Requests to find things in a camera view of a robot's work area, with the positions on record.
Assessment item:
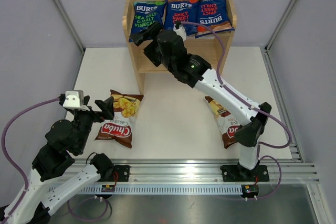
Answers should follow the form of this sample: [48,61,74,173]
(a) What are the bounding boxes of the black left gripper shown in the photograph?
[73,95,114,153]

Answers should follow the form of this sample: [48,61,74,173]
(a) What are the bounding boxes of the Burts sea salt vinegar bag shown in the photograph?
[129,1,166,42]

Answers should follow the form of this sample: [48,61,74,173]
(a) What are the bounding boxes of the small blue Burts chilli bag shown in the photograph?
[164,0,199,30]

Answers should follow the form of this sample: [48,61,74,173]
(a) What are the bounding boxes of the large blue Burts chilli bag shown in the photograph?
[196,0,235,33]

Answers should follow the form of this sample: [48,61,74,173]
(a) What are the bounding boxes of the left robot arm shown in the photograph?
[1,92,114,223]

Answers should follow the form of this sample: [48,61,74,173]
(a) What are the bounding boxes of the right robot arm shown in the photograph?
[130,22,271,182]

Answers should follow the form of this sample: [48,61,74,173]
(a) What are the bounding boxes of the left Chuba cassava chips bag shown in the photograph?
[95,90,144,148]

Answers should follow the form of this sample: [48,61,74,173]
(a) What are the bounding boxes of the chuba cassava chips bag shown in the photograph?
[95,90,144,148]
[205,96,240,149]

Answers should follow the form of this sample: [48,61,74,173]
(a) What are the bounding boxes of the wooden two-tier shelf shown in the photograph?
[122,0,237,94]

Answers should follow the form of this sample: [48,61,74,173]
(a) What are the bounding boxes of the right Chuba cassava chips bag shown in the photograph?
[205,96,240,149]

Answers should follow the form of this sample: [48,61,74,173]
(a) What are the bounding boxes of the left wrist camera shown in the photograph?
[59,90,90,111]

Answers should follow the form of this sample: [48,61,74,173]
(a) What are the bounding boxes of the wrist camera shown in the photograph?
[59,90,90,111]
[173,21,187,41]

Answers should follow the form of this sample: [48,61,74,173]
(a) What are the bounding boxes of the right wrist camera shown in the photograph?
[173,21,187,41]

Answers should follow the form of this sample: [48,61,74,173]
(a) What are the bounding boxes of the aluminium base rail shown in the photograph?
[112,159,320,184]

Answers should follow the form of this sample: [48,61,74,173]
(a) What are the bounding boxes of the white slotted cable duct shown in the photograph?
[79,184,258,195]

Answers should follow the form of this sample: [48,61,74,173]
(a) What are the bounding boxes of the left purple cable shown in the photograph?
[0,97,64,224]

